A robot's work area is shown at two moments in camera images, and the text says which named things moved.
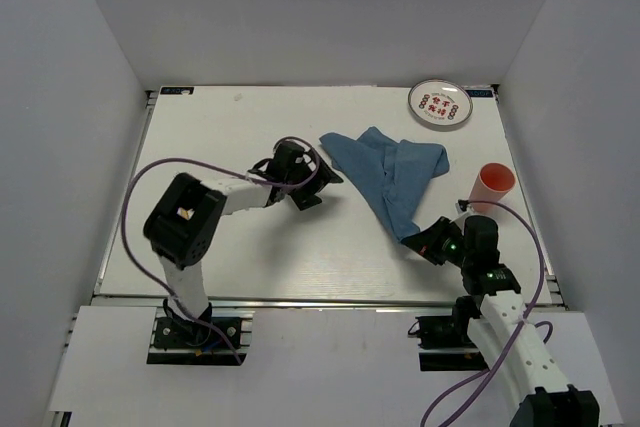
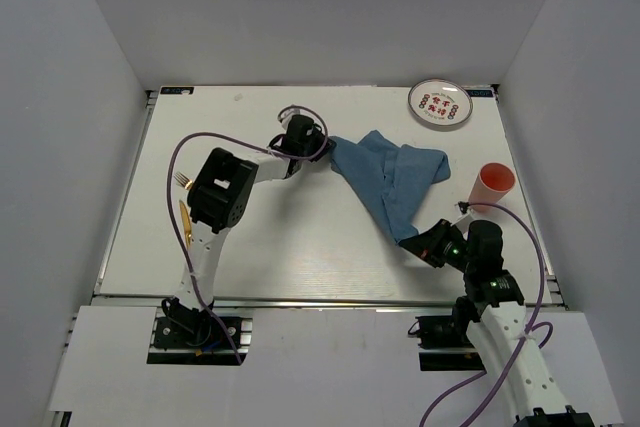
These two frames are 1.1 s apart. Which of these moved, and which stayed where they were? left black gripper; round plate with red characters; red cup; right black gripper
Moved: left black gripper
Stayed: round plate with red characters; right black gripper; red cup
